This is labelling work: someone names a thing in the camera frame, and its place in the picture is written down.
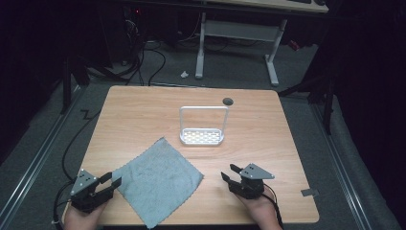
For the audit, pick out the crumpled white paper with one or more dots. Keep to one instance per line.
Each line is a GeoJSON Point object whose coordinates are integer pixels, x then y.
{"type": "Point", "coordinates": [184, 74]}

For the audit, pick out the metal floor rail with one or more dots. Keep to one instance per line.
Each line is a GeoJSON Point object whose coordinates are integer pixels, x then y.
{"type": "Point", "coordinates": [33, 159]}
{"type": "Point", "coordinates": [341, 166]}

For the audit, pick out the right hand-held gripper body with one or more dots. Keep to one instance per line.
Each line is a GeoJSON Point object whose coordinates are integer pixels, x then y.
{"type": "Point", "coordinates": [252, 182]}

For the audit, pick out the round dark table grommet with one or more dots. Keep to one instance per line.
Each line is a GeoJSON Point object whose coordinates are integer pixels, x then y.
{"type": "Point", "coordinates": [227, 101]}

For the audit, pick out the person's left hand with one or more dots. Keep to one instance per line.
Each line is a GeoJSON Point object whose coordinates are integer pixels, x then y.
{"type": "Point", "coordinates": [83, 218]}

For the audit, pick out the person's right hand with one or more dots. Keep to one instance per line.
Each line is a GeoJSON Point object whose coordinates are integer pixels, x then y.
{"type": "Point", "coordinates": [260, 211]}

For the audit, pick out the white towel rack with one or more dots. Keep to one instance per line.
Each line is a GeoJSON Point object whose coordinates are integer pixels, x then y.
{"type": "Point", "coordinates": [202, 134]}

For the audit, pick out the black stand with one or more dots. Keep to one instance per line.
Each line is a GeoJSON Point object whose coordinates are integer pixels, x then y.
{"type": "Point", "coordinates": [316, 92]}
{"type": "Point", "coordinates": [72, 80]}

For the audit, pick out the white-legged desk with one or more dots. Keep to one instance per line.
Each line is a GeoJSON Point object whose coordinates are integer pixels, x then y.
{"type": "Point", "coordinates": [242, 30]}

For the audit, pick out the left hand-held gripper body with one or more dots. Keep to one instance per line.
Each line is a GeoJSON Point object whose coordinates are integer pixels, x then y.
{"type": "Point", "coordinates": [83, 188]}

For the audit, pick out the grey cloth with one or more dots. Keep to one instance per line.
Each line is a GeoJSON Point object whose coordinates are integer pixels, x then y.
{"type": "Point", "coordinates": [158, 183]}

